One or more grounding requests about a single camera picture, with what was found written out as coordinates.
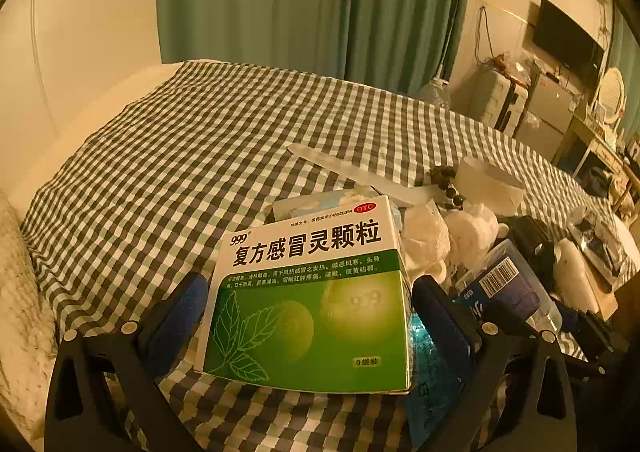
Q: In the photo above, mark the grey fuzzy blanket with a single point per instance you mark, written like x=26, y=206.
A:
x=22, y=322

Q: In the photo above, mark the blue plastic bag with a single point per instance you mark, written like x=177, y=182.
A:
x=425, y=382

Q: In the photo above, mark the grey mini fridge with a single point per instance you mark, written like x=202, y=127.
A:
x=547, y=111

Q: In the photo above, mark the green curtain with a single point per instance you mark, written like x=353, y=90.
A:
x=310, y=6

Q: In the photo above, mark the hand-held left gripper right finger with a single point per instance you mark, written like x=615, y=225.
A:
x=442, y=329

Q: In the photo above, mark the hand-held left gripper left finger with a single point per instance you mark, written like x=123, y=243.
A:
x=180, y=314

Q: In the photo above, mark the clear plastic package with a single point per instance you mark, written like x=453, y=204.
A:
x=597, y=239

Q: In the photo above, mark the white suitcase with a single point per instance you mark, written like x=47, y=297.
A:
x=502, y=99

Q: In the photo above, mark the crumpled white tissue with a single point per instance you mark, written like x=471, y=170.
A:
x=472, y=232
x=425, y=237

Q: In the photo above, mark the white oval mirror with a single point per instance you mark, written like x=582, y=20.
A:
x=612, y=91

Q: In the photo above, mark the white tape roll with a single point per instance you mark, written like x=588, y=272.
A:
x=487, y=187

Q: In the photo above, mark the checkered bed sheet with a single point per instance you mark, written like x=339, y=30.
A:
x=175, y=156

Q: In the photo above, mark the clear plastic strip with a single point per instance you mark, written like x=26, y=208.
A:
x=350, y=166

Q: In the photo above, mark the white dressing table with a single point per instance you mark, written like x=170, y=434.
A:
x=590, y=146

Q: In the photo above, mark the clear plastic water bottle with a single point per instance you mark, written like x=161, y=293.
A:
x=435, y=91

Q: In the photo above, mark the blue packet with barcode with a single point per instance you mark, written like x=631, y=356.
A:
x=505, y=282

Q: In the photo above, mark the black television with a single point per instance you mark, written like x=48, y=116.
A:
x=567, y=41

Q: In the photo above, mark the green medicine box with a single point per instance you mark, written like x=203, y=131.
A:
x=310, y=317

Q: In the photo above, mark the white plastic bottle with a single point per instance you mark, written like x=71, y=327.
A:
x=575, y=272

